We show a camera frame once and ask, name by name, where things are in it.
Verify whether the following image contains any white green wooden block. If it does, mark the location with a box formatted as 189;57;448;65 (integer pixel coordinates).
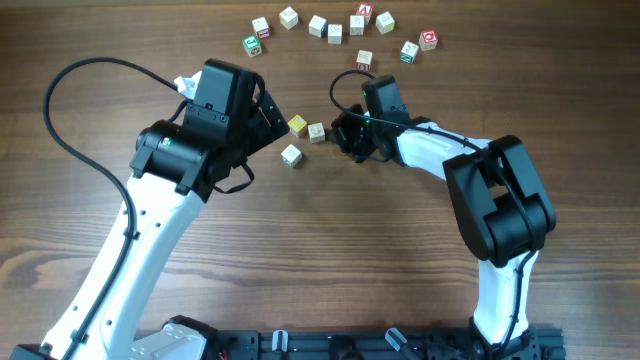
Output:
281;144;303;167

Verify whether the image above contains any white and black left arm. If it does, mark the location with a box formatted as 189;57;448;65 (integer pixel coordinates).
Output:
12;59;288;359

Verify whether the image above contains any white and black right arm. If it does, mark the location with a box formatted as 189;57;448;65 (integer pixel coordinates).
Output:
331;75;557;357

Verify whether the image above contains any green letter wooden block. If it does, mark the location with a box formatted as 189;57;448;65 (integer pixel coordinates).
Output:
242;35;262;58

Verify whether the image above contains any red bottomed wooden block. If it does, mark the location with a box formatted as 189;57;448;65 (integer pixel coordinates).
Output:
356;50;373;72

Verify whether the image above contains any green sided wooden block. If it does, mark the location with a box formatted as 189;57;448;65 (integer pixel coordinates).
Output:
400;41;419;64

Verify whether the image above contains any red sided wooden block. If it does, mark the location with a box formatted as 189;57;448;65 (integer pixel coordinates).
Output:
252;17;270;39

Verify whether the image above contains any red letter O block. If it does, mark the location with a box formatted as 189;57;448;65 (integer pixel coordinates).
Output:
419;30;439;52

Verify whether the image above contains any plain wooden block right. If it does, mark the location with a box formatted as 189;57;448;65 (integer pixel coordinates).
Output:
376;11;395;35

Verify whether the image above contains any yellow edged wooden block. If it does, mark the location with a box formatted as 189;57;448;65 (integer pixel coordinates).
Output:
279;7;299;30

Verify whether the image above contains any plain picture wooden block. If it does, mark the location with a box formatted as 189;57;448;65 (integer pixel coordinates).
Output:
327;24;343;45

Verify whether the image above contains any plain wooden block centre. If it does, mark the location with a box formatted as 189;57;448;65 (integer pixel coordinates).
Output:
349;15;365;36

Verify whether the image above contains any blue sided wooden block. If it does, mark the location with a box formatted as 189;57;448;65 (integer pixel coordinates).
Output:
308;15;328;38

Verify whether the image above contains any red letter A block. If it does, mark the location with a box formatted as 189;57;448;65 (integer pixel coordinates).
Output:
355;2;373;25

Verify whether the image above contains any black right camera cable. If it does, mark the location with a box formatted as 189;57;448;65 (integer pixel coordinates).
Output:
328;69;546;359

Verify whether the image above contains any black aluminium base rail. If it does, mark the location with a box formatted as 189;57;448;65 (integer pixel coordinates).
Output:
214;327;567;360

